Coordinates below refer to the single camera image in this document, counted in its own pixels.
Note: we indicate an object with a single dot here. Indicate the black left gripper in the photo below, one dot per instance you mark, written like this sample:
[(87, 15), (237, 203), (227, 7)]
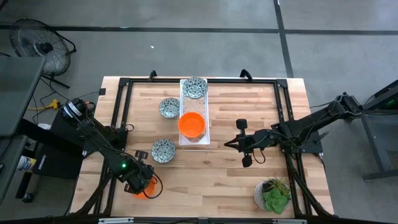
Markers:
[(141, 175)]

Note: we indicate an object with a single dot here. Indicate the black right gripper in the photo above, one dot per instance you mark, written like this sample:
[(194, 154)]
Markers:
[(248, 141)]

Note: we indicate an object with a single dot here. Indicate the orange plastic mini bowl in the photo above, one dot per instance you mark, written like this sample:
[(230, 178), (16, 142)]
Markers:
[(191, 124), (149, 192)]

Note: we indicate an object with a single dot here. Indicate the teal patterned ceramic mini bowl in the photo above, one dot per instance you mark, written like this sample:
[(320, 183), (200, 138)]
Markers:
[(169, 107), (163, 150), (195, 87)]

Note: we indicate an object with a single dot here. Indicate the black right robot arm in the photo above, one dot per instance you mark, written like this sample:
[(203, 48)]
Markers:
[(311, 123)]

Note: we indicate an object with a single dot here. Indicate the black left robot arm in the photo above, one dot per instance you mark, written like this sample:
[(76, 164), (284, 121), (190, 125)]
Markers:
[(102, 143)]

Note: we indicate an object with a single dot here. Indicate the potted green succulent plant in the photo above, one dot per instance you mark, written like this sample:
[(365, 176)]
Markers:
[(275, 197)]

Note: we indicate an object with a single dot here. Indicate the black table clamp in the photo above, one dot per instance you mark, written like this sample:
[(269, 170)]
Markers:
[(246, 74), (152, 75)]

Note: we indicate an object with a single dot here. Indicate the black box with white logo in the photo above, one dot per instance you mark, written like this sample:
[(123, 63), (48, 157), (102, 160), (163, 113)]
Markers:
[(59, 163)]

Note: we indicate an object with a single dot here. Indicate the small black square block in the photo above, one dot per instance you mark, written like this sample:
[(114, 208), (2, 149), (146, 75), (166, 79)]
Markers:
[(102, 91)]

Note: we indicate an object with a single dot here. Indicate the plain black controller box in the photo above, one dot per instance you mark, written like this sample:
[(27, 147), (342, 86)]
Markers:
[(60, 127)]

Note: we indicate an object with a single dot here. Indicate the yellow power plug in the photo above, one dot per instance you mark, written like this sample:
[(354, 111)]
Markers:
[(55, 104)]

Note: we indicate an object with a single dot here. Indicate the white and yellow can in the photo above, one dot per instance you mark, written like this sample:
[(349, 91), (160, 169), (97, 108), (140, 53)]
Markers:
[(25, 163)]

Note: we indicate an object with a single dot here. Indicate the black metal stand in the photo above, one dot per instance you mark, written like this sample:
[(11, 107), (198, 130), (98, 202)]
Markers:
[(378, 149)]

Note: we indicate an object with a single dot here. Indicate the grey desk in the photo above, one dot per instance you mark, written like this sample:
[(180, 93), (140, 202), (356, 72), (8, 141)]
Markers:
[(18, 93)]

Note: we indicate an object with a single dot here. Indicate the black floor fan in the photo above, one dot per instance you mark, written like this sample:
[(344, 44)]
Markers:
[(46, 47)]

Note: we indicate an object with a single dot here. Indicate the silver metal bracket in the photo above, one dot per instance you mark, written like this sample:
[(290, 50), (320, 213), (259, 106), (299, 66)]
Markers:
[(289, 221), (115, 221)]

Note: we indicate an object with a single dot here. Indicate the black aluminium rig frame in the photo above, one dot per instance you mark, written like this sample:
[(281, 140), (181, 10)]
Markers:
[(155, 81)]

